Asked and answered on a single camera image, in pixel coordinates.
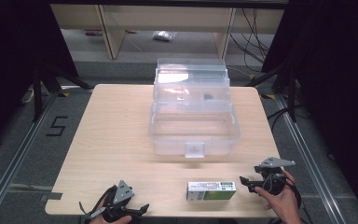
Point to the green and white medicine box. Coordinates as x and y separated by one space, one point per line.
211 191

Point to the person's right hand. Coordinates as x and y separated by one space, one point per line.
282 205

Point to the black metal stand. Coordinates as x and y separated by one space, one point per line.
289 90
38 93

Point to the person's left hand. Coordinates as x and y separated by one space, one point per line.
99 219

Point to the small dark object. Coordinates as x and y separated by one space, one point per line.
209 96

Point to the crumpled clear plastic bag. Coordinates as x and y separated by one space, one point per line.
164 35

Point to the metal floor rail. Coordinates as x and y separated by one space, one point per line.
15 155
310 158

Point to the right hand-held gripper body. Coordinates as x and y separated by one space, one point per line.
273 177

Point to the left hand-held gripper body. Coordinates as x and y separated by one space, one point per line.
121 192

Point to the light wooden shelf unit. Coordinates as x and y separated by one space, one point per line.
167 18

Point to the black curtain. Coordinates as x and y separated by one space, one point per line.
332 77
18 62

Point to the clear plastic storage box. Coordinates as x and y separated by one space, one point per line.
194 121

